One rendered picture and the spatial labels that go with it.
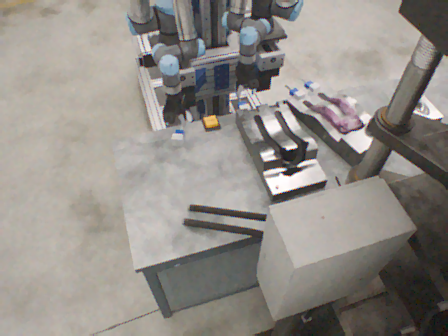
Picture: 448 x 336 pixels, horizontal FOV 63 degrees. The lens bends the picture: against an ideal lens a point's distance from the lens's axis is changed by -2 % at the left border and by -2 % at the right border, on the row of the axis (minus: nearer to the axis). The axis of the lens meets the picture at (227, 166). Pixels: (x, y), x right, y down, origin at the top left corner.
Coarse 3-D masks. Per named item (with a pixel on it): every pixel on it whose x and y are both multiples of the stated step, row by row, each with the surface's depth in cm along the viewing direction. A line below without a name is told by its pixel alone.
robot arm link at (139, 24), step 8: (136, 0) 156; (144, 0) 157; (128, 8) 169; (136, 8) 162; (144, 8) 162; (152, 8) 172; (128, 16) 170; (136, 16) 167; (144, 16) 168; (152, 16) 171; (128, 24) 171; (136, 24) 171; (144, 24) 171; (152, 24) 175; (136, 32) 175; (144, 32) 177
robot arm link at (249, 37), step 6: (240, 30) 161; (246, 30) 160; (252, 30) 160; (240, 36) 161; (246, 36) 159; (252, 36) 159; (258, 36) 164; (240, 42) 162; (246, 42) 161; (252, 42) 161; (258, 42) 165; (240, 48) 165; (246, 48) 163; (252, 48) 163; (240, 54) 167; (246, 54) 165; (252, 54) 166
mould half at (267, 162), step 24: (240, 120) 183; (264, 120) 182; (288, 120) 183; (264, 144) 170; (288, 144) 167; (312, 144) 167; (264, 168) 165; (288, 168) 168; (312, 168) 168; (288, 192) 162
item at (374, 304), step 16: (368, 288) 143; (384, 288) 143; (336, 304) 140; (352, 304) 142; (368, 304) 139; (384, 304) 139; (352, 320) 136; (368, 320) 136; (384, 320) 136; (400, 320) 136
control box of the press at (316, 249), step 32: (320, 192) 88; (352, 192) 88; (384, 192) 88; (288, 224) 82; (320, 224) 82; (352, 224) 83; (384, 224) 83; (288, 256) 78; (320, 256) 78; (352, 256) 82; (384, 256) 91; (288, 288) 86; (320, 288) 95; (352, 288) 107; (288, 320) 139
